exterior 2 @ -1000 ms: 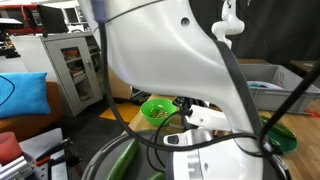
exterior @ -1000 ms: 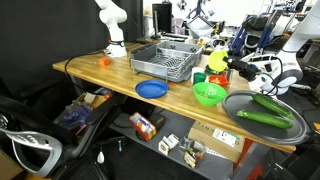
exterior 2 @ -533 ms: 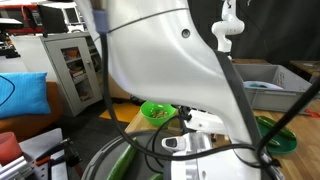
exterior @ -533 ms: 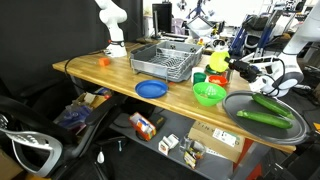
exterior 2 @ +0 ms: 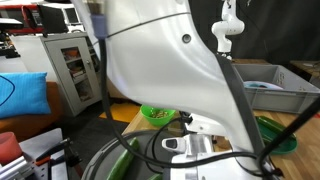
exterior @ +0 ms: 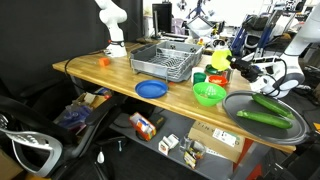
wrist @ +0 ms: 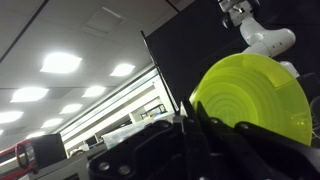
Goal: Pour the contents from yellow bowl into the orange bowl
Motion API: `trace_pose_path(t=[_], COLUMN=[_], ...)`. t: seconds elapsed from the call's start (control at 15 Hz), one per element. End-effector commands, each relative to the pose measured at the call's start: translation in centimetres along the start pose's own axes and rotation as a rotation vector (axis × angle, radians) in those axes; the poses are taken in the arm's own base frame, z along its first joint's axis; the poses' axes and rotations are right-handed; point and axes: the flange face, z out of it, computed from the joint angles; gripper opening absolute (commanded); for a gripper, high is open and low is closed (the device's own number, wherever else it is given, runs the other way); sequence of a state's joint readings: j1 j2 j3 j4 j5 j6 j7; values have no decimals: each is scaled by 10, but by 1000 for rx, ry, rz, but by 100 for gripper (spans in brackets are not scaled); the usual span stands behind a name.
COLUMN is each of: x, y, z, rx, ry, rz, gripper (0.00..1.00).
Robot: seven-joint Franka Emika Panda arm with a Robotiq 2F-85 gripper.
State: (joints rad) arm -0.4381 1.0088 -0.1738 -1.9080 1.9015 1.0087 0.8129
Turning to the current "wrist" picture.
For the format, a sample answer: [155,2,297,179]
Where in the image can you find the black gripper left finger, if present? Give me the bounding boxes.
[87,99,214,180]

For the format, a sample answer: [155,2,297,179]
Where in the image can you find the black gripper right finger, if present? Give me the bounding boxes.
[197,101,320,180]

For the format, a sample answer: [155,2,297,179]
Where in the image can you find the yellow plastic bowl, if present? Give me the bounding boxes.
[189,53,313,147]

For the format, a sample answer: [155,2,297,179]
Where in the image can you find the rectangular ceiling light panel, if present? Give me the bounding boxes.
[59,103,83,115]
[9,87,50,103]
[40,118,64,130]
[39,52,83,75]
[82,85,108,98]
[0,110,25,125]
[109,63,136,78]

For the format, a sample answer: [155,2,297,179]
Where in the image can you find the black backdrop curtain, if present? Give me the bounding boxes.
[141,0,320,111]

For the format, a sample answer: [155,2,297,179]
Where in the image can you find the black display screen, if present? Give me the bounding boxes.
[29,133,68,172]

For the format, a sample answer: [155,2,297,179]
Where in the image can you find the ceiling air vent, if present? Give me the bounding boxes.
[80,6,127,37]

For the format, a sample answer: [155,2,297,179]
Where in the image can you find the red metal frame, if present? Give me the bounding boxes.
[0,139,35,179]

